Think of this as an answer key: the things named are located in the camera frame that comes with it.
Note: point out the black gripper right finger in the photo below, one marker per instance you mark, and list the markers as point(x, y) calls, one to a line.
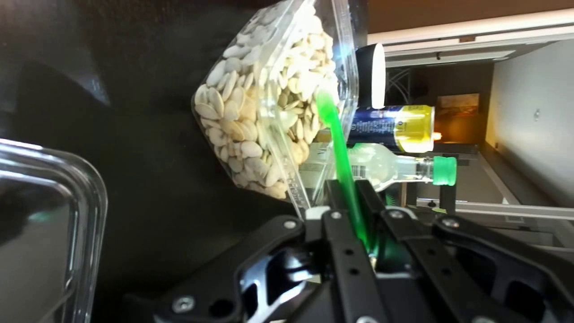
point(430, 258)

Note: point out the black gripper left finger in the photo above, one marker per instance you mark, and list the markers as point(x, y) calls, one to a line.
point(349, 281)

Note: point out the green plastic spoon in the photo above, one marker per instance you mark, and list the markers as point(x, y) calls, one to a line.
point(340, 155)

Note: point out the white round bowl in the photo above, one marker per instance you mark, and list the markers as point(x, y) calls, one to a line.
point(371, 75)

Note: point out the clear bottle with barcode label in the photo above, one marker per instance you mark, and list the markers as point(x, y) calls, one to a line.
point(394, 170)

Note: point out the clear bag of snacks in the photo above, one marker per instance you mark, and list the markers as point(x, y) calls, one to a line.
point(251, 120)

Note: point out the clear container with seeds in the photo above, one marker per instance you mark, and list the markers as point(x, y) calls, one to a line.
point(256, 109)

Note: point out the empty clear container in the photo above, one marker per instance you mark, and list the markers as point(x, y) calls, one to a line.
point(46, 240)

